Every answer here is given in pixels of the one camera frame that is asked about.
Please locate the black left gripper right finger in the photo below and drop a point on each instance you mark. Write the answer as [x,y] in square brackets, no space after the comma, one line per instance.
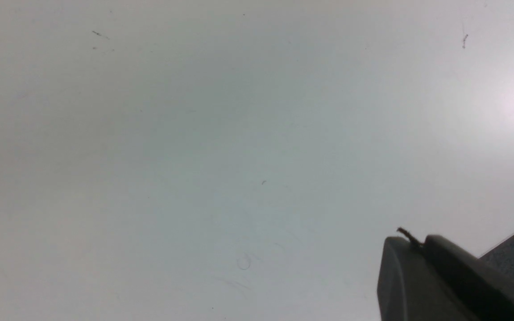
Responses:
[484,292]

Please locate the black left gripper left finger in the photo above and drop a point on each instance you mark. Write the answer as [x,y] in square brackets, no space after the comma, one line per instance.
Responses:
[409,288]

